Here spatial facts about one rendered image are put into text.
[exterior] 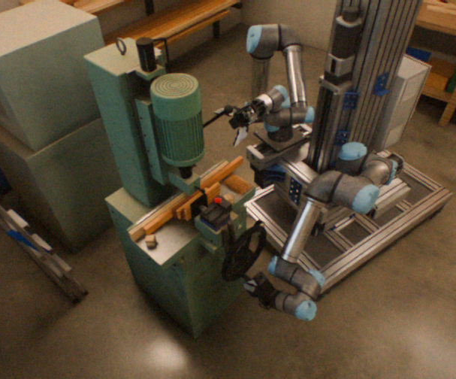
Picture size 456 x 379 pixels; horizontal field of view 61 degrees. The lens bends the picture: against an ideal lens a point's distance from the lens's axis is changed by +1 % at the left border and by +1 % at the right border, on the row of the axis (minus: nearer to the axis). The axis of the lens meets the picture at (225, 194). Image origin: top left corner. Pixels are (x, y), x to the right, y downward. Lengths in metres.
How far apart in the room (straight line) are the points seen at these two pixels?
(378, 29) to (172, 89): 0.90
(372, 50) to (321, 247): 1.23
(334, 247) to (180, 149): 1.40
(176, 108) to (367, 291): 1.80
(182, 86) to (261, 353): 1.58
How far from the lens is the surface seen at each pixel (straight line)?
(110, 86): 1.55
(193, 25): 4.30
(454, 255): 3.06
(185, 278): 1.81
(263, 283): 1.60
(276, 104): 1.66
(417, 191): 3.06
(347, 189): 1.47
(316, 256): 2.47
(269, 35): 1.88
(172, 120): 1.38
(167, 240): 1.66
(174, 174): 1.68
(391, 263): 2.84
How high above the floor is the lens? 2.21
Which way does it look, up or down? 47 degrees down
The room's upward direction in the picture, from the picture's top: 2 degrees counter-clockwise
